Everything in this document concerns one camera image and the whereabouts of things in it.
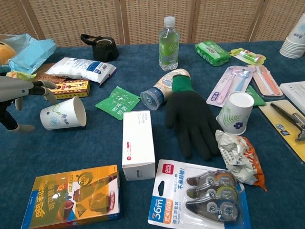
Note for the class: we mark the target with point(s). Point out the white rectangular carton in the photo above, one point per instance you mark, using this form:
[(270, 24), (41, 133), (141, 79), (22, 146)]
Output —
[(138, 143)]

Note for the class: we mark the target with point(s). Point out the crumpled silver orange wrapper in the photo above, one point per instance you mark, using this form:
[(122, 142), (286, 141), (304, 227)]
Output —
[(238, 157)]

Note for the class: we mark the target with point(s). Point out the flat white paper box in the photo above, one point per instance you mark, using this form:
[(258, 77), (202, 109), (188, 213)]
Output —
[(295, 91)]

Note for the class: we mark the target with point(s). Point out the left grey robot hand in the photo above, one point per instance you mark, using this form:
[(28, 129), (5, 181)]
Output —
[(14, 88)]

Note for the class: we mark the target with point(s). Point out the pink blue toothbrush pack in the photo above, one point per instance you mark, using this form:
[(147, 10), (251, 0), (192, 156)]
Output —
[(226, 83)]

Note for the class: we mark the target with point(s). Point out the lip balm blister pack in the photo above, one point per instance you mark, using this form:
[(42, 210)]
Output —
[(247, 56)]

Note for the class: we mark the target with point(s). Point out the razor on yellow card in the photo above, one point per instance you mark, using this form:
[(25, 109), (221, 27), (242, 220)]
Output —
[(281, 124)]

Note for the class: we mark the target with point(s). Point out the yellow orange snack box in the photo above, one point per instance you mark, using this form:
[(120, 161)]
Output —
[(71, 198)]

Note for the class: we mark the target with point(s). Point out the stack of white paper cups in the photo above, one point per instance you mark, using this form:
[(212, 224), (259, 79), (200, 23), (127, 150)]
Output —
[(294, 45)]

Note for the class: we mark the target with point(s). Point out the black tape roll holder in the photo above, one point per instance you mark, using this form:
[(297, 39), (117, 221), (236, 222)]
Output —
[(104, 52)]

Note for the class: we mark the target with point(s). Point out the woven folding screen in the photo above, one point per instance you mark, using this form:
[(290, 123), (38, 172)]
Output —
[(95, 19)]

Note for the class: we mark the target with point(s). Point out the green sachet white text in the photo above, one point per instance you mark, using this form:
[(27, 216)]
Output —
[(119, 102)]

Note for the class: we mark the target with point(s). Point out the white blue powder bag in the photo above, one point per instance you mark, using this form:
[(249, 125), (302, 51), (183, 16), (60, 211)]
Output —
[(78, 68)]

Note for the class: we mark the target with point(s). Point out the green tissue pack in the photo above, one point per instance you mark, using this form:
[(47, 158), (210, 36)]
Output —
[(212, 53)]

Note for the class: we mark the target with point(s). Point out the white paper cup fern print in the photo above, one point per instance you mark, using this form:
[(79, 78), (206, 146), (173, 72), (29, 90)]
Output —
[(234, 114)]

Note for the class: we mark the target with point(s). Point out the small yellow red box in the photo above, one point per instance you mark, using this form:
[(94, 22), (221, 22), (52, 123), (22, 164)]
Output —
[(74, 87)]

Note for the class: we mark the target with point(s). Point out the correction tape blister pack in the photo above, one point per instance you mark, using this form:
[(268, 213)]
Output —
[(171, 190)]

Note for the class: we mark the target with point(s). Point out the plain green sachet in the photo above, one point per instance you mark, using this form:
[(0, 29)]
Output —
[(259, 99)]

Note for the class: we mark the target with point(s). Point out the light blue hamster tissue bag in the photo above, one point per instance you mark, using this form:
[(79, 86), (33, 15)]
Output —
[(31, 55)]

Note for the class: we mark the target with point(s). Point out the green yellow snack packet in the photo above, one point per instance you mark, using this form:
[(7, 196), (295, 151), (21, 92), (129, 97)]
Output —
[(21, 75)]

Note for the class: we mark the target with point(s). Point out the clear water bottle green label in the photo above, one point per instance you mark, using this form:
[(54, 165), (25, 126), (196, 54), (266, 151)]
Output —
[(168, 47)]

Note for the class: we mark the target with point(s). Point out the orange pink razor pack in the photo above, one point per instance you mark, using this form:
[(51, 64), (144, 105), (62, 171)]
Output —
[(267, 81)]

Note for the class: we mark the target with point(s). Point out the beige squeeze sauce bottle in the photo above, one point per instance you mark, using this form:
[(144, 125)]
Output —
[(157, 88)]

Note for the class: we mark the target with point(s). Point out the white paper cup blue print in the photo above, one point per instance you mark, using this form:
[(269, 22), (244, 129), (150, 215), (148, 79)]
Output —
[(62, 114)]

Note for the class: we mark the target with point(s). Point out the round woven coaster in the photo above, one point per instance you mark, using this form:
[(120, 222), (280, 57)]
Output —
[(47, 77)]

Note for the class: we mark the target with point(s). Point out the black green work glove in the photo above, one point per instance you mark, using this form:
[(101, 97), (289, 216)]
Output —
[(190, 119)]

